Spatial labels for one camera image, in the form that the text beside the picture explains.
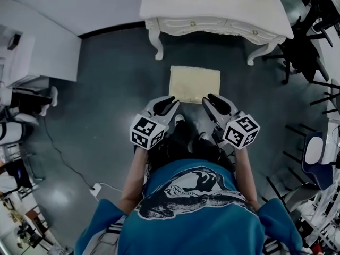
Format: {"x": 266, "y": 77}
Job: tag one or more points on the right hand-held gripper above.
{"x": 240, "y": 131}

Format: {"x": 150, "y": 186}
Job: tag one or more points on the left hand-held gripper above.
{"x": 144, "y": 131}

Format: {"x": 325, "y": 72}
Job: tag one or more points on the cream cushioned stool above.
{"x": 194, "y": 82}

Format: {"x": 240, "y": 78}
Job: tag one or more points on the person's left forearm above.
{"x": 134, "y": 177}

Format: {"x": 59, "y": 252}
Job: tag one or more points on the person's right forearm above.
{"x": 245, "y": 177}

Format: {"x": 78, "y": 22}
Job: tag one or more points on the person's left white shoe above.
{"x": 179, "y": 118}

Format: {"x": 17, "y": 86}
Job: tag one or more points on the person's white shoe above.
{"x": 54, "y": 95}
{"x": 203, "y": 136}
{"x": 45, "y": 110}
{"x": 179, "y": 118}

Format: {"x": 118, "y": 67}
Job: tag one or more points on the person's right white shoe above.
{"x": 203, "y": 136}

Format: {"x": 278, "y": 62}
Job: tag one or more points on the person's black trousers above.
{"x": 183, "y": 145}

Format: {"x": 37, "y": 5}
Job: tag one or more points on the black office chair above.
{"x": 302, "y": 54}

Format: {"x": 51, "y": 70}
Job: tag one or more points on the white ornate table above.
{"x": 212, "y": 1}

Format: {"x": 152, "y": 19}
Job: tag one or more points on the white power adapter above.
{"x": 96, "y": 188}

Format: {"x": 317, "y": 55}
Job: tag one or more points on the blue and white chair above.
{"x": 314, "y": 153}

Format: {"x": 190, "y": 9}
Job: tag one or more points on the blue printed t-shirt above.
{"x": 191, "y": 216}

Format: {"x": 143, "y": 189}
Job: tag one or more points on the white cabinet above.
{"x": 40, "y": 60}

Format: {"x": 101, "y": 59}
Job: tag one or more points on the small black box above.
{"x": 13, "y": 42}

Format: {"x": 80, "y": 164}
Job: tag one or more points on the black metal chair frame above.
{"x": 289, "y": 155}

